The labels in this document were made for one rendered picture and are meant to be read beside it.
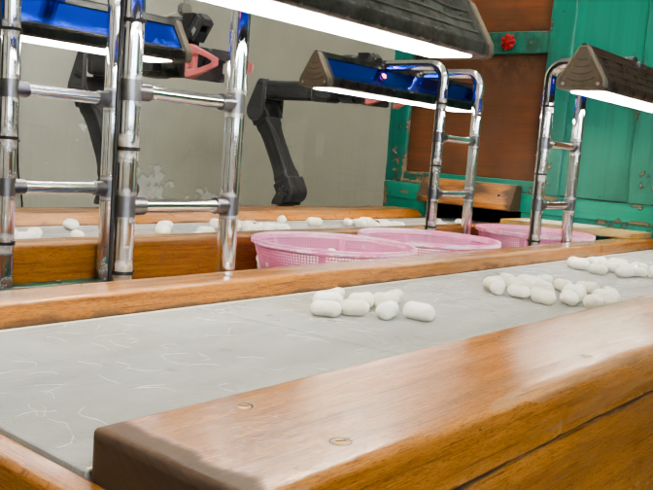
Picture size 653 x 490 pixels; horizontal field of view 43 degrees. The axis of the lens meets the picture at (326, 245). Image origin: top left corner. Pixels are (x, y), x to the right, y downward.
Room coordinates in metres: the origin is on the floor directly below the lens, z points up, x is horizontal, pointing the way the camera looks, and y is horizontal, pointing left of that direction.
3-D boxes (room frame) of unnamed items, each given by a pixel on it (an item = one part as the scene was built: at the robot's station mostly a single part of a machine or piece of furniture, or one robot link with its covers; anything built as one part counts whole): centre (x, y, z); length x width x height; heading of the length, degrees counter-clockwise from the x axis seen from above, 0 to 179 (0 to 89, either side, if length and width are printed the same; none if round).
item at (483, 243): (1.55, -0.19, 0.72); 0.27 x 0.27 x 0.10
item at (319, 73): (1.93, -0.15, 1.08); 0.62 x 0.08 x 0.07; 140
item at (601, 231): (2.05, -0.61, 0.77); 0.33 x 0.15 x 0.01; 50
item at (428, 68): (1.88, -0.20, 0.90); 0.20 x 0.19 x 0.45; 140
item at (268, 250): (1.33, -0.01, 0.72); 0.27 x 0.27 x 0.10
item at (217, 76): (1.79, 0.30, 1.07); 0.10 x 0.07 x 0.07; 140
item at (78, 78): (1.96, 0.50, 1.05); 0.30 x 0.09 x 0.12; 50
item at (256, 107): (2.42, 0.12, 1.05); 0.30 x 0.09 x 0.12; 50
